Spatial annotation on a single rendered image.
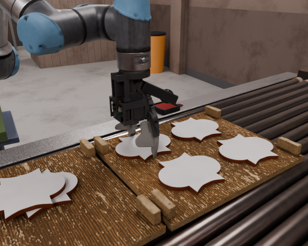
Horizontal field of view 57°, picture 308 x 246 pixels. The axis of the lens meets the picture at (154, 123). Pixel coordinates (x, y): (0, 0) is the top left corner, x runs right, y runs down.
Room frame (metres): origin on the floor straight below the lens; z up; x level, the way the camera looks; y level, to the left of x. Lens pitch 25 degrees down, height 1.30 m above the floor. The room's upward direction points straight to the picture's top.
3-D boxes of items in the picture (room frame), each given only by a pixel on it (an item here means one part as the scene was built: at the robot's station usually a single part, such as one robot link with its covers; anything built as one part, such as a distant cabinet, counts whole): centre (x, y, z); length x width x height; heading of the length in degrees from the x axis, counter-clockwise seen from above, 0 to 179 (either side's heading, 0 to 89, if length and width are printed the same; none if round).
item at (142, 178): (0.63, -0.10, 0.93); 0.41 x 0.35 x 0.02; 124
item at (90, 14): (0.67, 0.14, 1.24); 0.11 x 0.11 x 0.08; 57
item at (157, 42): (5.09, 0.00, 0.34); 0.41 x 0.41 x 0.67
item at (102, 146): (0.63, 0.13, 0.95); 0.06 x 0.02 x 0.03; 34
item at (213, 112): (0.85, -0.19, 0.95); 0.06 x 0.02 x 0.03; 34
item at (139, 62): (0.63, 0.04, 1.16); 0.08 x 0.08 x 0.05
